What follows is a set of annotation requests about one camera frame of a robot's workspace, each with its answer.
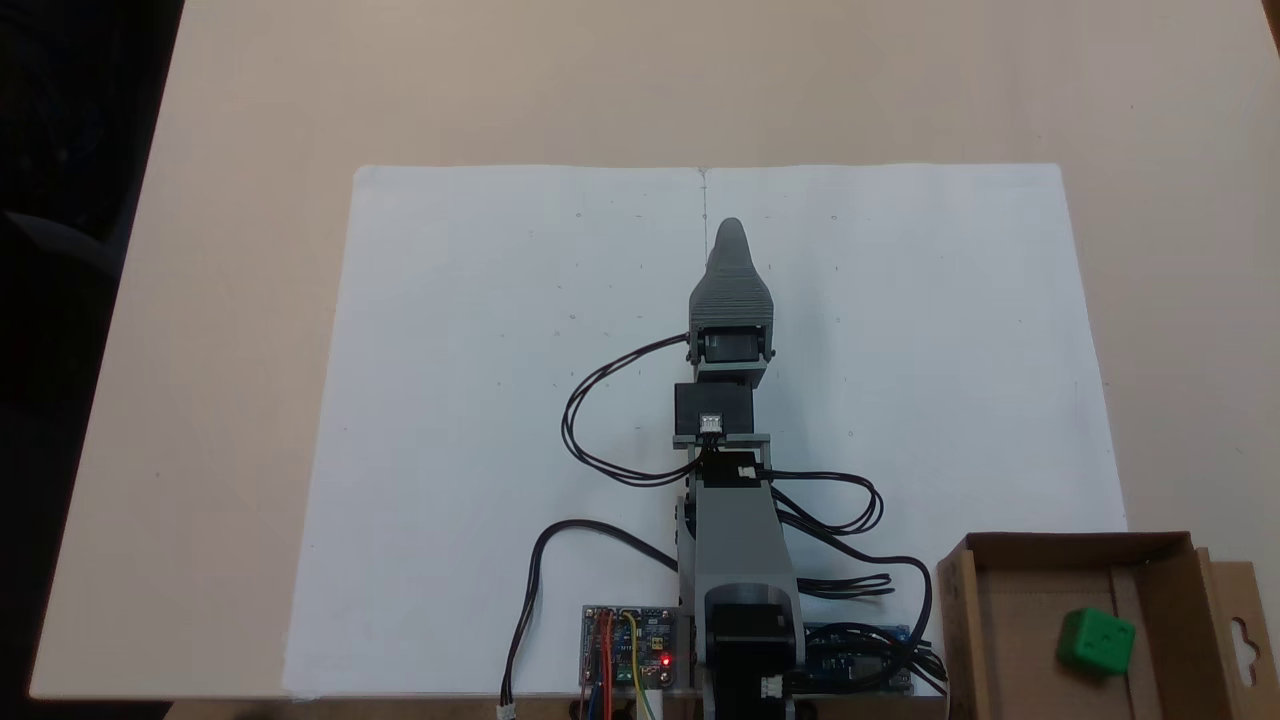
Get brown cardboard box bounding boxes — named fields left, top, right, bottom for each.
left=937, top=531, right=1263, bottom=720

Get circuit board with coloured wires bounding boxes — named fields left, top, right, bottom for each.
left=580, top=604, right=693, bottom=693

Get yellow jumper wire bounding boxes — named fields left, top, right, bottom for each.
left=622, top=612, right=666, bottom=720

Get black servo cable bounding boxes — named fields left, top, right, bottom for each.
left=775, top=510, right=948, bottom=693
left=562, top=335, right=706, bottom=489
left=760, top=470, right=886, bottom=536

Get grey wide gripper jaw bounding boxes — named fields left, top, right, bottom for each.
left=690, top=218, right=776, bottom=320

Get blue circuit board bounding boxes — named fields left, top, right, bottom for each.
left=800, top=622, right=915, bottom=694

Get black cable with white plug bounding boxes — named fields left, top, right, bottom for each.
left=498, top=518, right=691, bottom=719

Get white paper sheet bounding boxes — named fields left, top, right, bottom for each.
left=283, top=163, right=1131, bottom=699

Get green dice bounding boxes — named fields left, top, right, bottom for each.
left=1057, top=608, right=1138, bottom=679

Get red jumper wire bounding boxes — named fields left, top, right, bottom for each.
left=596, top=610, right=615, bottom=720

